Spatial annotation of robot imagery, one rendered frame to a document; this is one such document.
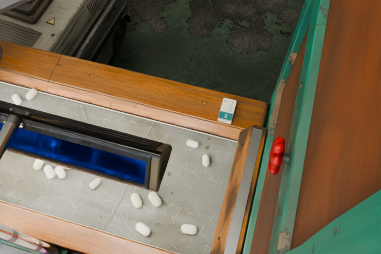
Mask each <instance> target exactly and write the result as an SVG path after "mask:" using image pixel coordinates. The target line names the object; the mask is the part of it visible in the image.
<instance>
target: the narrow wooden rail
mask: <svg viewBox="0 0 381 254"><path fill-rule="evenodd" d="M0 223H1V224H3V225H6V226H8V227H11V228H13V229H15V230H17V231H20V232H22V233H24V234H27V235H29V236H31V237H33V238H36V239H38V240H41V241H42V242H45V243H48V244H52V245H55V246H58V247H61V248H64V249H68V250H69V251H72V252H75V253H78V254H177V253H173V252H170V251H166V250H163V249H160V248H157V247H153V246H150V245H147V244H143V243H140V242H136V241H133V240H130V239H127V238H123V237H120V236H117V235H113V234H110V233H107V232H104V231H100V230H96V229H94V228H90V227H87V226H83V225H79V224H77V223H73V222H70V221H66V220H64V219H60V218H56V217H53V216H50V215H47V214H43V213H39V212H37V211H33V210H30V209H26V208H23V207H20V206H16V205H13V204H9V203H7V202H3V201H0Z"/></svg>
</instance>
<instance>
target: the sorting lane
mask: <svg viewBox="0 0 381 254"><path fill-rule="evenodd" d="M30 90H31V89H29V88H24V87H20V86H16V85H13V84H8V83H4V82H0V100H1V101H5V102H8V103H12V104H15V103H14V101H13V100H12V95H13V94H18V95H19V96H20V98H21V100H22V103H21V104H20V106H23V107H27V108H32V109H35V110H38V111H43V112H47V113H51V114H54V115H58V116H62V117H66V118H70V119H73V120H77V121H81V122H86V123H89V124H93V125H97V126H101V127H104V128H108V129H112V130H116V131H119V132H123V133H128V134H132V135H134V136H139V137H143V138H147V139H151V140H154V141H158V142H162V143H167V144H170V145H171V146H172V151H171V155H170V158H169V161H168V164H167V167H166V170H165V173H164V176H163V180H162V183H161V185H160V188H159V191H158V192H156V193H157V195H158V196H159V198H160V199H161V201H162V203H161V205H160V206H158V207H156V206H154V205H153V204H152V203H151V201H150V200H149V198H148V194H149V193H150V192H153V191H151V190H146V189H142V188H139V187H135V186H132V185H128V184H124V183H121V182H118V181H114V180H110V179H106V178H103V177H100V176H96V175H92V174H89V173H85V172H82V171H77V170H74V169H69V170H65V169H64V171H65V172H66V177H65V178H64V179H59V178H58V176H57V174H56V176H55V178H53V179H49V178H47V176H46V174H45V172H44V167H45V166H47V165H50V166H52V167H53V169H55V168H56V167H57V166H59V165H57V164H53V163H49V162H44V164H43V166H42V168H41V169H40V170H34V169H33V164H34V162H35V160H36V159H35V158H31V157H28V156H24V155H20V154H17V153H13V152H10V151H7V152H6V154H5V156H4V158H3V160H2V161H1V163H0V181H1V183H0V201H3V202H7V203H9V204H13V205H16V206H20V207H23V208H26V209H30V210H33V211H37V212H39V213H43V214H47V215H50V216H53V217H56V218H60V219H64V220H66V221H70V222H73V223H77V224H79V225H83V226H87V227H90V228H94V229H96V230H100V231H104V232H107V233H110V234H113V235H117V236H120V237H123V238H127V239H130V240H133V241H136V242H140V243H143V244H147V245H150V246H153V247H157V248H160V249H163V250H166V251H170V252H173V253H177V254H210V251H211V247H212V243H213V239H214V235H215V231H216V228H217V223H218V219H219V215H220V212H221V207H222V203H223V199H224V196H225V192H226V189H227V185H228V180H229V177H230V172H231V168H232V164H233V161H234V156H235V151H236V147H237V144H238V142H237V141H233V140H231V139H227V138H222V137H218V136H214V135H211V134H206V133H202V132H198V131H195V130H190V129H186V128H182V127H179V126H174V125H171V124H166V123H163V122H159V121H155V120H151V119H147V118H143V117H139V116H135V115H130V114H127V113H123V112H119V111H115V110H112V109H108V108H103V107H99V106H96V105H92V104H87V103H83V102H80V101H76V100H71V99H67V98H63V97H60V96H56V95H52V94H47V93H44V92H40V91H37V94H36V95H35V97H34V98H33V99H32V100H27V99H26V94H27V93H28V92H29V91H30ZM189 139H192V140H195V141H198V142H199V147H197V148H194V147H190V146H188V145H187V140H189ZM205 154H208V156H209V158H210V159H209V160H210V164H209V166H207V167H205V166H204V165H203V164H202V157H203V155H205ZM96 178H99V179H100V180H101V183H100V185H98V186H97V187H96V188H95V189H90V187H89V184H90V182H92V181H93V180H94V179H96ZM133 193H138V194H139V196H140V198H141V200H142V206H141V207H140V208H135V207H134V205H133V203H132V201H131V198H130V197H131V195H132V194H133ZM140 222H141V223H143V224H144V225H146V226H147V227H148V228H149V229H150V235H148V236H143V235H142V234H140V233H139V232H138V231H137V230H136V224H137V223H140ZM183 224H190V225H195V226H196V227H197V232H196V233H195V234H194V235H192V234H185V233H183V232H182V231H181V227H182V225H183Z"/></svg>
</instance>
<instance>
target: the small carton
mask: <svg viewBox="0 0 381 254"><path fill-rule="evenodd" d="M236 102H237V101H236V100H232V99H228V98H223V101H222V105H221V109H220V111H219V115H218V121H220V122H224V123H227V124H231V123H232V118H233V115H234V111H235V107H236Z"/></svg>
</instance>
